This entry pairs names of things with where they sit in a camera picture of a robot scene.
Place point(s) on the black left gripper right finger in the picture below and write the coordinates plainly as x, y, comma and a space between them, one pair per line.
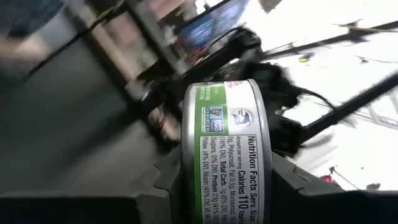
342, 208

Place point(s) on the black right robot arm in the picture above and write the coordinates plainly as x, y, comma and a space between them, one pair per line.
273, 84

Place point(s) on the black table mat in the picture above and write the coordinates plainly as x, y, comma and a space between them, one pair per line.
46, 124

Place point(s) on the silver can green red label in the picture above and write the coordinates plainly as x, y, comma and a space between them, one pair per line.
230, 161

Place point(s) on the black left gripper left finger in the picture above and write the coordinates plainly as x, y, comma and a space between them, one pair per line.
77, 211

